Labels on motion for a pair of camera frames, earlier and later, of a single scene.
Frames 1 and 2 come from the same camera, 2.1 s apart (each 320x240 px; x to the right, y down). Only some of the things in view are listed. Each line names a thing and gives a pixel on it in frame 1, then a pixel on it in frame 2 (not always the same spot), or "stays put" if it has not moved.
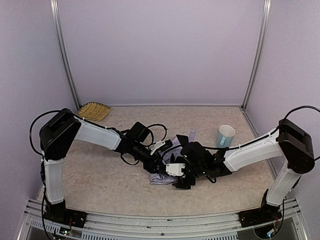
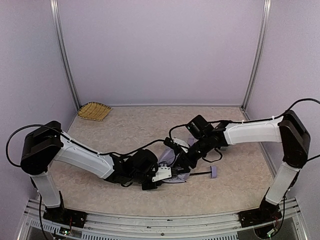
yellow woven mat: (94, 110) stays put
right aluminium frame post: (264, 35) stays put
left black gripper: (155, 165) to (149, 185)
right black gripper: (186, 180) to (183, 162)
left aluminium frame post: (55, 11) stays put
